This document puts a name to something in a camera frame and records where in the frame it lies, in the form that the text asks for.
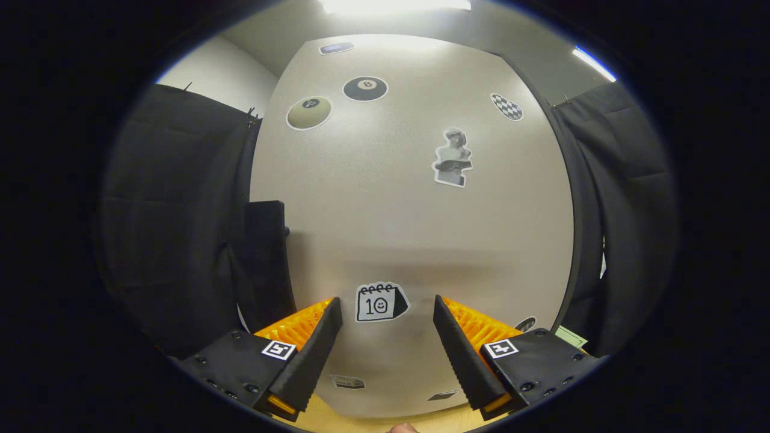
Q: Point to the green book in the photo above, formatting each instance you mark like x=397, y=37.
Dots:
x=570, y=337

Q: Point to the large ceiling light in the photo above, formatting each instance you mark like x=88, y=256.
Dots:
x=394, y=5

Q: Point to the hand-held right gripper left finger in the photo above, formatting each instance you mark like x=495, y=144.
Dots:
x=307, y=367

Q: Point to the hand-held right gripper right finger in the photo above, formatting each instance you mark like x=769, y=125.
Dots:
x=466, y=367

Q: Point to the grey cabinet door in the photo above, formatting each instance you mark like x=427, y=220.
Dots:
x=391, y=210

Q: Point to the small ceiling light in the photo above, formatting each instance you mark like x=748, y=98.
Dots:
x=594, y=64

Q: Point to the black backdrop cloth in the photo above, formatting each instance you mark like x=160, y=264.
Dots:
x=174, y=228

